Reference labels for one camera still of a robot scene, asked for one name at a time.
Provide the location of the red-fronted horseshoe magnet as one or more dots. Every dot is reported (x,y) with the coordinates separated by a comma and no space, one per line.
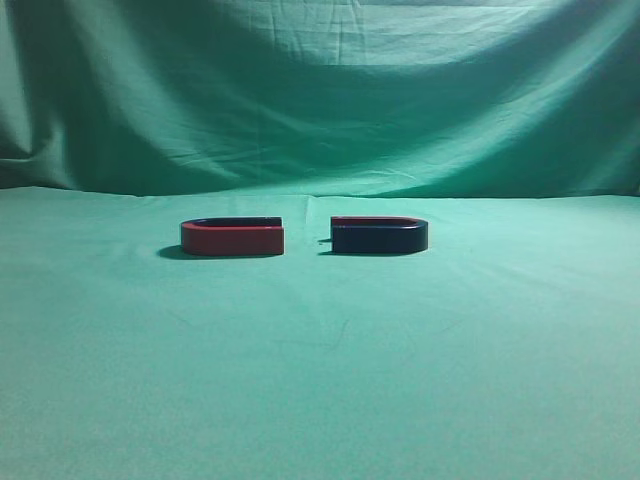
(233,236)

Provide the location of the green cloth backdrop and cover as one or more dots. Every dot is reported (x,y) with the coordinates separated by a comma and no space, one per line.
(508,349)

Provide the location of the blue-fronted horseshoe magnet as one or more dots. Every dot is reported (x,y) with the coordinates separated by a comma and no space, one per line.
(378,235)

